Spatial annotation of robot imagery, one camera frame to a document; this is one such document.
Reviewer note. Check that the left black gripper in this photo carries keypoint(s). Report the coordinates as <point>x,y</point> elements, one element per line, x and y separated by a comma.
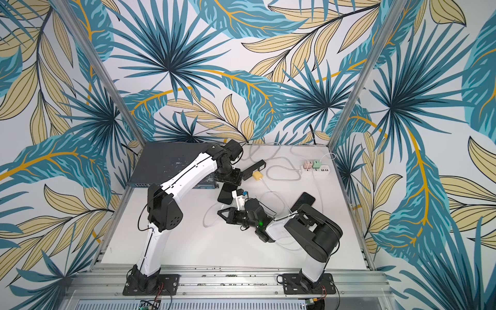
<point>236,178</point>

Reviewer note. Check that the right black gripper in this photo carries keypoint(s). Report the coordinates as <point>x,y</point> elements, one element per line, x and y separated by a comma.
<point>236,215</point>

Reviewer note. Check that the black smartphone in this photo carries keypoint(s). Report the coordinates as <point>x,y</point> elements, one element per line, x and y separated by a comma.
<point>225,196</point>

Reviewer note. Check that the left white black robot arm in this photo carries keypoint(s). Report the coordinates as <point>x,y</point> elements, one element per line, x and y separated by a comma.
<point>164,213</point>

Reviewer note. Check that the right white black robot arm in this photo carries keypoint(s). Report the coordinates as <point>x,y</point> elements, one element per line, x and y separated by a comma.
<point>316,234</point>

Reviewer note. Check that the yellow plug adapter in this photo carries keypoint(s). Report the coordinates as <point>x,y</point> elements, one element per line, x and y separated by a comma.
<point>257,175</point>

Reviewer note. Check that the pink plug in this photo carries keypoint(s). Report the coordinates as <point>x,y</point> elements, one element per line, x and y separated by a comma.
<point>308,165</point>

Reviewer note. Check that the green plug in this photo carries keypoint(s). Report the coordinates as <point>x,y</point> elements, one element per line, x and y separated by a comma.
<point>317,164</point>

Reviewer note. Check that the white power strip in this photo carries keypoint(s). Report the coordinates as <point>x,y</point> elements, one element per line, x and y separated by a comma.
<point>322,171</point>

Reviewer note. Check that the grey network switch box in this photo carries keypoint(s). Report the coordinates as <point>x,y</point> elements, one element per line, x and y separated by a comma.
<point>160,161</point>

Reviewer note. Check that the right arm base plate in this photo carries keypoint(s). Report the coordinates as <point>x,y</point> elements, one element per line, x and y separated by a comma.
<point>298,284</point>

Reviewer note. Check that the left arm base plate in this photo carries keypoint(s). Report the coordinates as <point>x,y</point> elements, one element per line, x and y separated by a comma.
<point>139,285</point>

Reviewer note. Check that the aluminium front rail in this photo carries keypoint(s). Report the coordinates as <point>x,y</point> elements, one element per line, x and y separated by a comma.
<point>228,288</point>

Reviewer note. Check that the right aluminium frame post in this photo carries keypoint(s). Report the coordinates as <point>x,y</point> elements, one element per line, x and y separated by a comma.
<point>383,35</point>

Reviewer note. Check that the aluminium frame post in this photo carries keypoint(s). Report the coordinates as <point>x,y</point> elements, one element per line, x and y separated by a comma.
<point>76,29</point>
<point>383,35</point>

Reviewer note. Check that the left aluminium frame post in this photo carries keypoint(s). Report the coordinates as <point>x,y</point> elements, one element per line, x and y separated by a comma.
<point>76,29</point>

